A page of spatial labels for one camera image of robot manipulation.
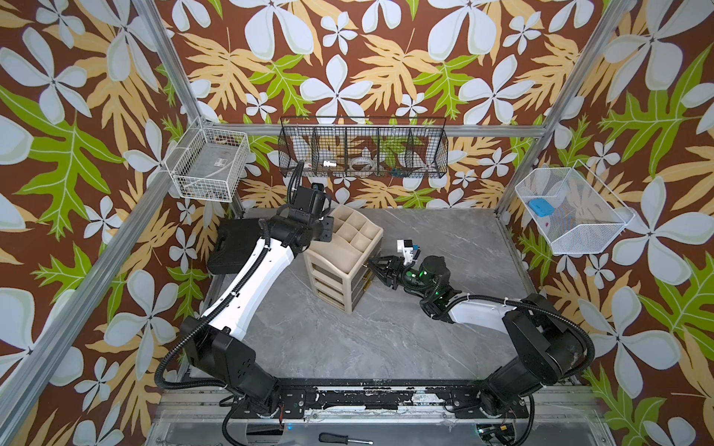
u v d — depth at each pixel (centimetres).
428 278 67
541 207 86
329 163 98
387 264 75
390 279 74
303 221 56
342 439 68
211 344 40
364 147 98
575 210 82
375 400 75
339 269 72
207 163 86
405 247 79
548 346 45
